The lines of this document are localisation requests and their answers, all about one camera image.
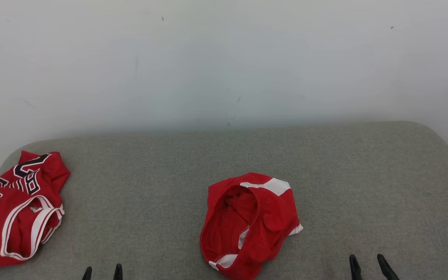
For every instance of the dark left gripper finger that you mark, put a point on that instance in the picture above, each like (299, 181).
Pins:
(118, 273)
(87, 274)

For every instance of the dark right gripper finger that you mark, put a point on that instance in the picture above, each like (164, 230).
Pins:
(355, 270)
(386, 270)

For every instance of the red shorts white waistband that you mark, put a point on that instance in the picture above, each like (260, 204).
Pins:
(274, 217)

